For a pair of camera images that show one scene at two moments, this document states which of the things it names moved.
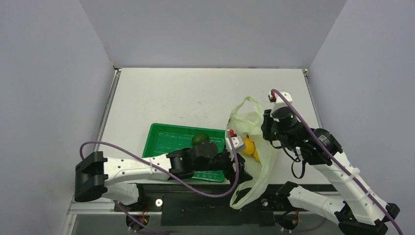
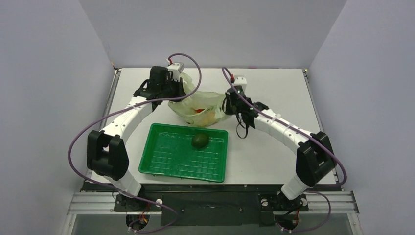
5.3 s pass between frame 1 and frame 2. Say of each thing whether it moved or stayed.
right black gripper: moved
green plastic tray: stayed
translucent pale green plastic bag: moved
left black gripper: moved
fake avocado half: stayed
